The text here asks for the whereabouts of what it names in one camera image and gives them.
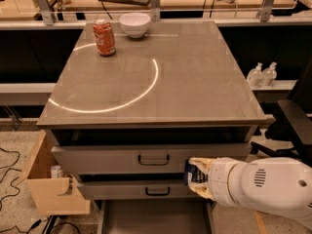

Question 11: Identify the top grey drawer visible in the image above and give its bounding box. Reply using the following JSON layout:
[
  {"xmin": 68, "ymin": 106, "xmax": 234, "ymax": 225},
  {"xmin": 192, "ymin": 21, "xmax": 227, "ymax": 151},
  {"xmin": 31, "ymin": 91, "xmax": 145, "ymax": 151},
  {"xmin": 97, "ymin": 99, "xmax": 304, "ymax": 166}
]
[{"xmin": 52, "ymin": 143, "xmax": 250, "ymax": 175}]

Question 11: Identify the middle grey drawer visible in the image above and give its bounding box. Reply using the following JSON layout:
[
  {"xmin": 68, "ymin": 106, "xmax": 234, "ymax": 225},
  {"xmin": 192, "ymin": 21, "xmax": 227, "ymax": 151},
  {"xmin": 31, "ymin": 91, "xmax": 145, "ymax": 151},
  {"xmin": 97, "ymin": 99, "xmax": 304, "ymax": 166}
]
[{"xmin": 77, "ymin": 179, "xmax": 199, "ymax": 200}]

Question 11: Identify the white ceramic bowl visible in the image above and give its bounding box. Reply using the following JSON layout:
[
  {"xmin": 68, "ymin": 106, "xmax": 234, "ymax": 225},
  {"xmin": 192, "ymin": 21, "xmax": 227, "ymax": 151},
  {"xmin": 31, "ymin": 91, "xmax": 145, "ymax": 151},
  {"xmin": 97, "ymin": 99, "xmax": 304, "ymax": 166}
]
[{"xmin": 119, "ymin": 13, "xmax": 150, "ymax": 38}]

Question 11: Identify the grey drawer cabinet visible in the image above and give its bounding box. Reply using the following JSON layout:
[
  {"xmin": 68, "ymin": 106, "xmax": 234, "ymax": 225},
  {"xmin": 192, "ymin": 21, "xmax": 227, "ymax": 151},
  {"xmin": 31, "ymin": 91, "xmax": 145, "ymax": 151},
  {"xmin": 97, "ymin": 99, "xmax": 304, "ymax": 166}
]
[{"xmin": 36, "ymin": 19, "xmax": 268, "ymax": 234}]

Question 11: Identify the black office chair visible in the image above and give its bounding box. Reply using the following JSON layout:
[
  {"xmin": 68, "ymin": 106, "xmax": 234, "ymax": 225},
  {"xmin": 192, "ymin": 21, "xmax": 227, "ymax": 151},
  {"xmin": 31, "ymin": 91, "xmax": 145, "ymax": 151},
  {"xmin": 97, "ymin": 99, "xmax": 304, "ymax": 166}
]
[{"xmin": 251, "ymin": 59, "xmax": 312, "ymax": 166}]

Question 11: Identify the bottom grey drawer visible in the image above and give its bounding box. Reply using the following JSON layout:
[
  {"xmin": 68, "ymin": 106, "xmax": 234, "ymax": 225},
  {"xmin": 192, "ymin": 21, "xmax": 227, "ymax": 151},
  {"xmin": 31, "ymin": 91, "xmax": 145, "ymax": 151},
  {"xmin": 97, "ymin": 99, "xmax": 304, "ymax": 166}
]
[{"xmin": 97, "ymin": 199, "xmax": 217, "ymax": 234}]

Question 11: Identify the grey drawer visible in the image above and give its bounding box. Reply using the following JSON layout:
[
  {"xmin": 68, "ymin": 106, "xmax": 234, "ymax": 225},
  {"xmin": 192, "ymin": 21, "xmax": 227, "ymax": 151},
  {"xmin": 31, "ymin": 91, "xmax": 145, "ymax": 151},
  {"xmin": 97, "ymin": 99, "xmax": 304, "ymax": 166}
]
[
  {"xmin": 97, "ymin": 199, "xmax": 217, "ymax": 234},
  {"xmin": 52, "ymin": 143, "xmax": 250, "ymax": 175},
  {"xmin": 77, "ymin": 179, "xmax": 199, "ymax": 200}
]

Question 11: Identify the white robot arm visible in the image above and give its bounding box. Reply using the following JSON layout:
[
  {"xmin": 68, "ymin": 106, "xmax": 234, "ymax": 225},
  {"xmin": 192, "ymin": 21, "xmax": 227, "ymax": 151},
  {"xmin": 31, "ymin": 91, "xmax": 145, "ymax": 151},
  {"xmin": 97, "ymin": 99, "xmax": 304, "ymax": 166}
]
[{"xmin": 184, "ymin": 157, "xmax": 312, "ymax": 229}]

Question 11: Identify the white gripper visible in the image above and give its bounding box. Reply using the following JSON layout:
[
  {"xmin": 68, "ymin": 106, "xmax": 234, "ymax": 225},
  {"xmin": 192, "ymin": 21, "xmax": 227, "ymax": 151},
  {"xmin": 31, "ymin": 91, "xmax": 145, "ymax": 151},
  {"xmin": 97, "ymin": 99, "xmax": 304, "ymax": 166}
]
[{"xmin": 188, "ymin": 157, "xmax": 235, "ymax": 207}]

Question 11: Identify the red soda can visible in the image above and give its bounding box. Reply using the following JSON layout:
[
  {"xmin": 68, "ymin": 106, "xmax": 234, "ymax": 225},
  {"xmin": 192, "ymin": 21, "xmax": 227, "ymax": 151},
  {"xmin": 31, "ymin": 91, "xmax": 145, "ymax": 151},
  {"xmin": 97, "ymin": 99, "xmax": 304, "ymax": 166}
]
[{"xmin": 93, "ymin": 19, "xmax": 116, "ymax": 57}]

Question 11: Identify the wooden side box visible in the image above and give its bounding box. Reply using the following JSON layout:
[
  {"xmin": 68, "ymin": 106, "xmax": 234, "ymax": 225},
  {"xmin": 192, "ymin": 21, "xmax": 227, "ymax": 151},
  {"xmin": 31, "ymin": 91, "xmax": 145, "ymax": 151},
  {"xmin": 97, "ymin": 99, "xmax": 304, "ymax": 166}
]
[{"xmin": 16, "ymin": 131, "xmax": 91, "ymax": 215}]

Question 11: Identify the dark blueberry rxbar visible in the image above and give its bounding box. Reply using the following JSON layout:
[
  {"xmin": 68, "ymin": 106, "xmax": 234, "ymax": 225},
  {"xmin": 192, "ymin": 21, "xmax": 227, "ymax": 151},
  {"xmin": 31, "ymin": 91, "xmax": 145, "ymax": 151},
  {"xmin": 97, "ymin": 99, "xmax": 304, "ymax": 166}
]
[{"xmin": 183, "ymin": 160, "xmax": 208, "ymax": 186}]

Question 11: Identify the right clear pump bottle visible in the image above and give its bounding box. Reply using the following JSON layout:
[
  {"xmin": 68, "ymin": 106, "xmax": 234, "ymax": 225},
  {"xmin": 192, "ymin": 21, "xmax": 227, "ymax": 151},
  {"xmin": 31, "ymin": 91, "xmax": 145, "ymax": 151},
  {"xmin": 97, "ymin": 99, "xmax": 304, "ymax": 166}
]
[{"xmin": 261, "ymin": 62, "xmax": 277, "ymax": 87}]

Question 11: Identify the small silver can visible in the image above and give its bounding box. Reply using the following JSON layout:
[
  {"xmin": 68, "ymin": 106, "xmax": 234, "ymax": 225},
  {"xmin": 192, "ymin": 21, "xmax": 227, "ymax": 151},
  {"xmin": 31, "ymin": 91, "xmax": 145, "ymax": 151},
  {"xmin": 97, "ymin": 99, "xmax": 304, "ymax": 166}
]
[{"xmin": 51, "ymin": 165, "xmax": 63, "ymax": 178}]

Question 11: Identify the black floor cable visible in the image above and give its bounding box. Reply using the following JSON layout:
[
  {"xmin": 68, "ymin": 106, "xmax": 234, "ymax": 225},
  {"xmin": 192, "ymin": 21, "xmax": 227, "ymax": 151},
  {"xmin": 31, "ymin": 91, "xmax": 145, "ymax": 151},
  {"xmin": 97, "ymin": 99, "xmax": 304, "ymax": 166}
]
[{"xmin": 0, "ymin": 146, "xmax": 22, "ymax": 213}]

